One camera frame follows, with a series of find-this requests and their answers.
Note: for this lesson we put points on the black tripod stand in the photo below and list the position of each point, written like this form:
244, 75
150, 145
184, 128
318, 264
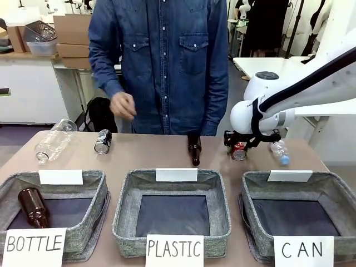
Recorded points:
294, 27

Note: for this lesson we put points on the white paper sign PLASTIC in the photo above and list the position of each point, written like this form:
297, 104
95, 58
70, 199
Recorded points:
174, 250

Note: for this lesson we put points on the red soda can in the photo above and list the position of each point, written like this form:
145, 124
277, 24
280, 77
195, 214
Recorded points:
239, 153

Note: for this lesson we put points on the person's left forearm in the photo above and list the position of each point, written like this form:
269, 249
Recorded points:
218, 105

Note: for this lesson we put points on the person's right hand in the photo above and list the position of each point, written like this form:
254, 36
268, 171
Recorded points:
122, 107

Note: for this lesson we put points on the grey fabric basket plastic label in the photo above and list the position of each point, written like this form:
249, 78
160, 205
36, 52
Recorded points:
128, 211

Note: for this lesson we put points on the large cardboard box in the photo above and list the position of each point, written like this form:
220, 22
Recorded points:
73, 29

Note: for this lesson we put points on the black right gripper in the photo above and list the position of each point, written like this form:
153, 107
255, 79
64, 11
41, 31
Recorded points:
267, 137

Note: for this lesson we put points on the grey fabric basket can label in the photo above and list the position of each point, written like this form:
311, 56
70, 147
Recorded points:
253, 211

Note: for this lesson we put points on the flat cardboard box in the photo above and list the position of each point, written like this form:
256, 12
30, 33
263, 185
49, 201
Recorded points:
76, 63
73, 50

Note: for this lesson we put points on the small plastic bottle blue cap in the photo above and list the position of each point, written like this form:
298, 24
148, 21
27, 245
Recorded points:
279, 151

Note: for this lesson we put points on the grey fabric basket bottle label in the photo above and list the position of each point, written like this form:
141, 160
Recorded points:
91, 222

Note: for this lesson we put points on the black backpack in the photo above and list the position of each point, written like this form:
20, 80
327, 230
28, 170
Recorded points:
98, 115

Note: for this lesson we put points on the brown glass bottle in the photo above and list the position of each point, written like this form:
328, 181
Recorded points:
194, 150
33, 207

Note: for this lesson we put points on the large clear bottle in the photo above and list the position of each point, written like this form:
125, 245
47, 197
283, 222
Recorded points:
54, 142

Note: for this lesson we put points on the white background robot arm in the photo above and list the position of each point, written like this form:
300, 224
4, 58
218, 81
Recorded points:
244, 9

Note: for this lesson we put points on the black soda can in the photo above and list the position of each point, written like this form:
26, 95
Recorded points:
103, 141

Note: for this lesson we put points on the white paper sign BOTTLE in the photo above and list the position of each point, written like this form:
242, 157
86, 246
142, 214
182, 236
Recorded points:
33, 247

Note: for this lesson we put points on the white shelf desk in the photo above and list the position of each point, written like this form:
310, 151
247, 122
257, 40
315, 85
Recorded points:
33, 89

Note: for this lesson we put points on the white paper sign CAN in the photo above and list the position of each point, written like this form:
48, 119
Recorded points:
303, 250

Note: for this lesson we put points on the clear plastic storage bin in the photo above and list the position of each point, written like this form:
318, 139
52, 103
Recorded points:
41, 48

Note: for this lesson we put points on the background person black dress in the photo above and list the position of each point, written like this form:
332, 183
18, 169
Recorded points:
261, 25

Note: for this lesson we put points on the person's right forearm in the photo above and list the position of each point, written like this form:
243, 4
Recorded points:
107, 78

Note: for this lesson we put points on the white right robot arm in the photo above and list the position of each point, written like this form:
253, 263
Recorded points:
320, 83

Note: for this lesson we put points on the blank white card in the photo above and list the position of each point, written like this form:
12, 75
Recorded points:
289, 176
60, 177
176, 174

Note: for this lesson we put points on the person's denim shirt torso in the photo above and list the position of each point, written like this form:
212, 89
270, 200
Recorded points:
167, 69

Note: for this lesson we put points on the small cardboard box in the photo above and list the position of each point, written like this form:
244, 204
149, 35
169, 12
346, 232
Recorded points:
16, 39

